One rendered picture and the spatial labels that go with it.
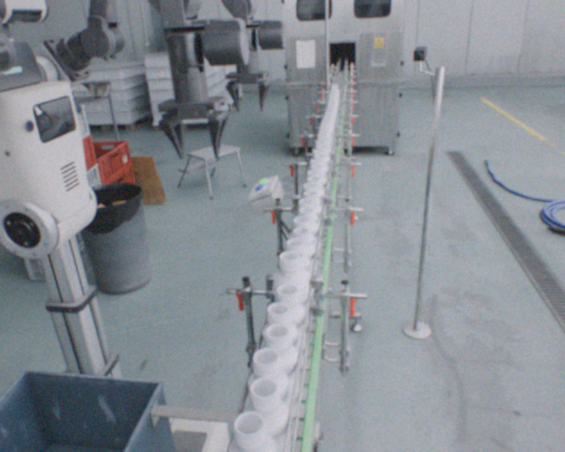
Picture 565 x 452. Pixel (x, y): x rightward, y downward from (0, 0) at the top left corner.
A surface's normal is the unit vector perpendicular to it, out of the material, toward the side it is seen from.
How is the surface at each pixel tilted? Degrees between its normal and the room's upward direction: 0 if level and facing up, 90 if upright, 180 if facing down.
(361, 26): 90
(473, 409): 0
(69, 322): 90
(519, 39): 90
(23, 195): 101
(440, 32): 90
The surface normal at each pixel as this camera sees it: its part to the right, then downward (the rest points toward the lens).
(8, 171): -0.13, 0.58
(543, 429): -0.05, -0.91
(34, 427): 0.99, 0.02
